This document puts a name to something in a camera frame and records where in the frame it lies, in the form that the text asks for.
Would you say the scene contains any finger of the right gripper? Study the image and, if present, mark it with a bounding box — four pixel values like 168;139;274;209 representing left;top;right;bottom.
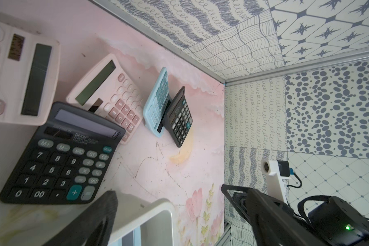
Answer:
220;184;250;221

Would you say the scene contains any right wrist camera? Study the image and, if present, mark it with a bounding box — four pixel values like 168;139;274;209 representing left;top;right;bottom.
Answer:
261;159;291;204

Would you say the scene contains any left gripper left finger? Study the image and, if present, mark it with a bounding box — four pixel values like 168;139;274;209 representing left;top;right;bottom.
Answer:
44;191;118;246

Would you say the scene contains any pink calculator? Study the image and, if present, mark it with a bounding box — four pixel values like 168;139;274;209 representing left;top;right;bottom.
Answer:
0;22;60;126
66;53;145;145

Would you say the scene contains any pink calculator back middle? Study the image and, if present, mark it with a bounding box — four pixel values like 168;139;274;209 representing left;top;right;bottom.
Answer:
66;53;145;145

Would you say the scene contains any small black calculator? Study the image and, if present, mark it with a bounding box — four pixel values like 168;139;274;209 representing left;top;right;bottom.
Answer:
0;102;126;205

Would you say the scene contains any white plastic storage box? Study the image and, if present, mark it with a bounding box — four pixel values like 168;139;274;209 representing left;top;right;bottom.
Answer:
109;193;179;246

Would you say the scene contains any pink calculator back left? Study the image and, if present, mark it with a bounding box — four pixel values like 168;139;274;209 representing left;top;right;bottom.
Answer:
0;22;60;126

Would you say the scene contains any small blue calculator back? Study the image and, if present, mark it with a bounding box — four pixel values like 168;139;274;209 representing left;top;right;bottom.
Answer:
143;67;170;137

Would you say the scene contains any black calculator back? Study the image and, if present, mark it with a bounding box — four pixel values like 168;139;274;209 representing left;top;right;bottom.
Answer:
163;86;193;148

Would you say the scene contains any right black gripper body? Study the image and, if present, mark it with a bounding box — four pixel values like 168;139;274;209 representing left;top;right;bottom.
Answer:
285;195;369;246

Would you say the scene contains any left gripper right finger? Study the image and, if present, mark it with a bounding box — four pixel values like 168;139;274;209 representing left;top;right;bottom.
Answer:
246;188;325;246

